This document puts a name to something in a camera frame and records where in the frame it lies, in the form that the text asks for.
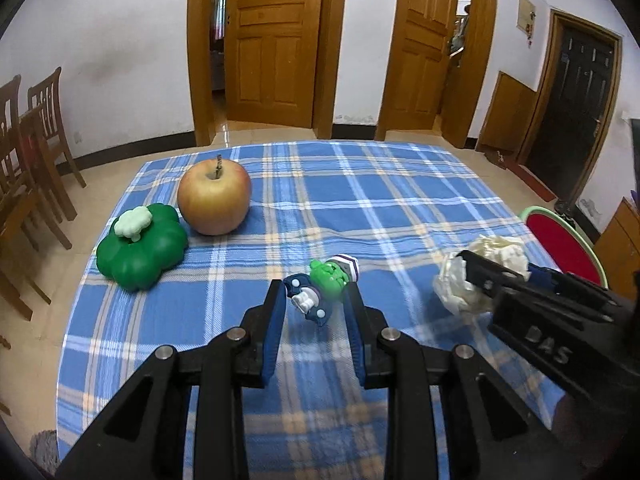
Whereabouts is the dark entrance door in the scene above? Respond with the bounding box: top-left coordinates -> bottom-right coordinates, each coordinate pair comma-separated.
525,22 -> 616,201

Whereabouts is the green toy bell pepper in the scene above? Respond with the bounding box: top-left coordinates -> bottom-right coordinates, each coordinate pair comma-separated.
96,203 -> 188,292

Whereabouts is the red door mat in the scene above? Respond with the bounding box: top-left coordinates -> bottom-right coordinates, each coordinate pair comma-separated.
509,162 -> 557,200

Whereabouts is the wooden low cabinet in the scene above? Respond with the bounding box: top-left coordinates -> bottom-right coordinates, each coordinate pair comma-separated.
594,197 -> 640,301

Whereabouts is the red basin with green rim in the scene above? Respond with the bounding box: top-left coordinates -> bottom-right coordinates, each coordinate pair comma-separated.
520,205 -> 610,290

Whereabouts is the brown entrance door frame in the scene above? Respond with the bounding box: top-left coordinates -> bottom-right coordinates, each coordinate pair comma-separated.
515,8 -> 623,206

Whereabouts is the large cream foam fruit net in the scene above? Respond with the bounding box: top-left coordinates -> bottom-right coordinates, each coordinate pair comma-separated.
432,234 -> 530,315

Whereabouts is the wooden dining chair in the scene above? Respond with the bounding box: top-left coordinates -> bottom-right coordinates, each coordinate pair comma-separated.
27,66 -> 87,188
0,75 -> 78,250

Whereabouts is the wooden panel door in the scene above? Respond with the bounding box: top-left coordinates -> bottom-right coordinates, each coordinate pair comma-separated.
387,0 -> 460,117
225,0 -> 326,128

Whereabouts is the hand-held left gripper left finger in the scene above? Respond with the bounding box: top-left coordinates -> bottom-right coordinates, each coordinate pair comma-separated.
55,280 -> 287,480

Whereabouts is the beige wall fuse box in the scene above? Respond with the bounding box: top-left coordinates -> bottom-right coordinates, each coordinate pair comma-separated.
516,0 -> 537,41

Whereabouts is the wooden door frame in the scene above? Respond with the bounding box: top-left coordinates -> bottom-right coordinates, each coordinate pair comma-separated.
186,0 -> 349,147
375,0 -> 501,150

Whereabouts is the red yellow apple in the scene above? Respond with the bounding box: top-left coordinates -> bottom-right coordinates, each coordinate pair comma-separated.
177,155 -> 252,237

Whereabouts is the blue plaid tablecloth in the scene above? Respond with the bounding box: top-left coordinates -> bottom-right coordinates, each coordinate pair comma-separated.
56,141 -> 566,480

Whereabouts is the wooden wall panel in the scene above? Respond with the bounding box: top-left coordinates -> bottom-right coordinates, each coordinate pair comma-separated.
479,71 -> 538,153

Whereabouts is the green and blue toy figure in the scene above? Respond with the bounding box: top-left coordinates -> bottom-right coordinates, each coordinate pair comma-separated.
283,255 -> 360,327

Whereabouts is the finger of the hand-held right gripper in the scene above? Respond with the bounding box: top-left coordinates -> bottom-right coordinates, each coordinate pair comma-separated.
457,250 -> 530,307
527,262 -> 628,322

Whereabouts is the grey fuzzy cloth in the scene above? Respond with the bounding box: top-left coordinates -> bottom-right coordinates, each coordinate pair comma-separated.
29,430 -> 61,476

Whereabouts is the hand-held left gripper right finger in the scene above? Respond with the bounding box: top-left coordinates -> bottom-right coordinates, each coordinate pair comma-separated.
342,284 -> 573,480

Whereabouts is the television screen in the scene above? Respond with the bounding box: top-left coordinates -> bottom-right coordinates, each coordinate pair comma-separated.
627,119 -> 640,176

